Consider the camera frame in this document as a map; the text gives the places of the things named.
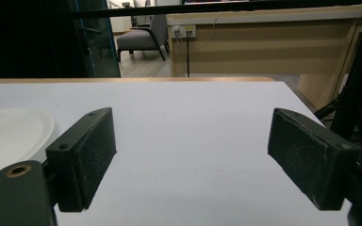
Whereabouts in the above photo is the wooden table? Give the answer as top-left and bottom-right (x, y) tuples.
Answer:
(0, 76), (276, 85)

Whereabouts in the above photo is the black metal bar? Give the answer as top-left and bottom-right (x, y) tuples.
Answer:
(72, 0), (362, 19)

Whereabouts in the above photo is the black tripod stand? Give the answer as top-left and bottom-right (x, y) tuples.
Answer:
(314, 0), (362, 162)

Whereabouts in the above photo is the white utensil rack stand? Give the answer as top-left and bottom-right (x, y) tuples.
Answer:
(0, 107), (59, 198)

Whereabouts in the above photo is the grey armchair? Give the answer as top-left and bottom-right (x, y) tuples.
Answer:
(116, 13), (171, 63)

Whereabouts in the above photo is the dark glass cabinet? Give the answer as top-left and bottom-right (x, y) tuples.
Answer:
(69, 0), (122, 78)

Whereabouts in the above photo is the white table mat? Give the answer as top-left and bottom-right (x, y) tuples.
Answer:
(0, 81), (353, 226)

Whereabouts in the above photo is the black power cable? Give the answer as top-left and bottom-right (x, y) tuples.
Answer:
(185, 32), (191, 78)

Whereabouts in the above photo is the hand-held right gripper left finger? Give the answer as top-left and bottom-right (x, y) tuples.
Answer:
(45, 106), (118, 213)

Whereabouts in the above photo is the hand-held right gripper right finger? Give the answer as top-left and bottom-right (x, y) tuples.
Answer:
(267, 107), (361, 211)

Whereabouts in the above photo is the black curtain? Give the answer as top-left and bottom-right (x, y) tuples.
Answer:
(0, 0), (91, 79)

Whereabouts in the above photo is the white wall power socket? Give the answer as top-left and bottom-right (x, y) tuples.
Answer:
(171, 24), (197, 40)

